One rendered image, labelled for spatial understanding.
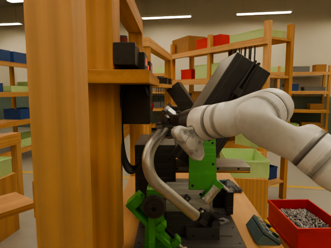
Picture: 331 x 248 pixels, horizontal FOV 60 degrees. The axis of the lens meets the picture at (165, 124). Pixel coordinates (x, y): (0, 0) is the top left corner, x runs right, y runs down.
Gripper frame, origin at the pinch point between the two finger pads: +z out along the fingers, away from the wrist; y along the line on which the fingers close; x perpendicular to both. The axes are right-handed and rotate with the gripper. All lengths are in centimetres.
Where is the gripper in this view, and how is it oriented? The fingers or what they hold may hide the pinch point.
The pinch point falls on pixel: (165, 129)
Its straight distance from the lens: 74.8
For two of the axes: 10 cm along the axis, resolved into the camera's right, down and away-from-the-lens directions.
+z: -5.4, 1.0, 8.4
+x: -5.6, 6.9, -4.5
